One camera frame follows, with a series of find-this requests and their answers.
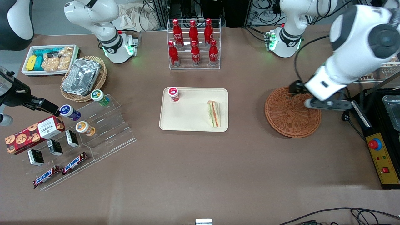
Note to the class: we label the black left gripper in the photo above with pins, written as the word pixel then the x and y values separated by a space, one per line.
pixel 296 87

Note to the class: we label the brown round wicker basket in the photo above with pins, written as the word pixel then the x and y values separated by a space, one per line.
pixel 287 115

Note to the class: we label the Snickers chocolate bar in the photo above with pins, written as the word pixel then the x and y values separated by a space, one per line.
pixel 46 177
pixel 74 163

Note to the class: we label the clear plastic container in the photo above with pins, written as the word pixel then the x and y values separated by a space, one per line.
pixel 393 112

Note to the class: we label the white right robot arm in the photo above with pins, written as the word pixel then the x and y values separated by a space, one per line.
pixel 103 18

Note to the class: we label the yellow snack box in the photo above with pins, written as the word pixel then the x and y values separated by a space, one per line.
pixel 31 62

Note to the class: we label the red lid yogurt cup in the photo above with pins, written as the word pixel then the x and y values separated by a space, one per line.
pixel 173 93

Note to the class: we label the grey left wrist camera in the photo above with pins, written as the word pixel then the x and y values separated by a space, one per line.
pixel 331 104

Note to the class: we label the red tartan Walkers cookie box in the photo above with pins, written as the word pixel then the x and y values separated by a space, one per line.
pixel 34 134

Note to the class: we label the clear bag of cookies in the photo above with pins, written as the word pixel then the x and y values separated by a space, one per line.
pixel 64 62
pixel 67 51
pixel 50 64

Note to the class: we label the aluminium foil container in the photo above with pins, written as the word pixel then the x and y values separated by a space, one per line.
pixel 80 76

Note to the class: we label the small black box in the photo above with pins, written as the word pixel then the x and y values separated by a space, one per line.
pixel 55 147
pixel 36 157
pixel 72 138

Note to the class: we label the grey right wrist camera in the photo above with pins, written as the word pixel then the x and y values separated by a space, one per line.
pixel 5 120

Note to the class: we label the yellow control panel red button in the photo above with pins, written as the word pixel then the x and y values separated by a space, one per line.
pixel 384 159

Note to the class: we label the light oval wicker basket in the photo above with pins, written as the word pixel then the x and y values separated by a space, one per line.
pixel 101 75

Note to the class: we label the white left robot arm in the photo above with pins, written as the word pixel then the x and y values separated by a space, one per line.
pixel 353 47

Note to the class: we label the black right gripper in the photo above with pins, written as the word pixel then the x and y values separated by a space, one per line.
pixel 17 96

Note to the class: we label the clear acrylic step stand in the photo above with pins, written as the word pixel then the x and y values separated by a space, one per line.
pixel 112 131
pixel 78 150

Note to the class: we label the green lid yogurt cup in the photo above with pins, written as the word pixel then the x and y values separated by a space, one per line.
pixel 99 97

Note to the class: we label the purple lid yogurt cup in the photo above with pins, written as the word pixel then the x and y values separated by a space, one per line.
pixel 69 112

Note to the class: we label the red cola bottle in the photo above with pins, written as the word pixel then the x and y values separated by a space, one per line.
pixel 173 54
pixel 193 32
pixel 177 34
pixel 195 53
pixel 213 53
pixel 208 31

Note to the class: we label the clear acrylic bottle rack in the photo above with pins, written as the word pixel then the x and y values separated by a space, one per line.
pixel 187 64

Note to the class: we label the triangular sandwich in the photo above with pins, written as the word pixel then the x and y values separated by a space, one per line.
pixel 214 114

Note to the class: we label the black side appliance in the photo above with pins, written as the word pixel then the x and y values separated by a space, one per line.
pixel 375 125

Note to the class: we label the beige crumpled cloth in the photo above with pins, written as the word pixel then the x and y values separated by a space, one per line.
pixel 131 15

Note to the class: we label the orange lid yogurt cup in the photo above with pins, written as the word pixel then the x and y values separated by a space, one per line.
pixel 84 128

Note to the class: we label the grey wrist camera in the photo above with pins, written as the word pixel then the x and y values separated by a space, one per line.
pixel 5 120
pixel 331 104

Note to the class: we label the beige plastic tray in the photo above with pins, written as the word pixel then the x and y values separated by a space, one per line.
pixel 187 115

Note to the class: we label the white plastic bin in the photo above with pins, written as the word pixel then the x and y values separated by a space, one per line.
pixel 26 73

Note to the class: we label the teal snack box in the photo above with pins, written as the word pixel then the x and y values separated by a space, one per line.
pixel 39 63
pixel 45 51

